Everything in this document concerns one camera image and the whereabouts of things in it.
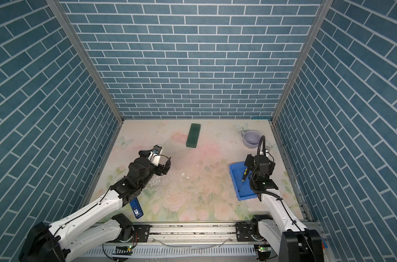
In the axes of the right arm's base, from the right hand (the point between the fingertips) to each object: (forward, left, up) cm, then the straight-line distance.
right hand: (258, 155), depth 85 cm
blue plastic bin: (-14, +5, -16) cm, 21 cm away
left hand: (-6, +49, +5) cm, 50 cm away
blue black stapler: (-29, +59, -9) cm, 66 cm away
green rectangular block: (+21, +39, -13) cm, 46 cm away
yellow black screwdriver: (-6, +5, -12) cm, 15 cm away
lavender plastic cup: (+21, 0, -12) cm, 25 cm away
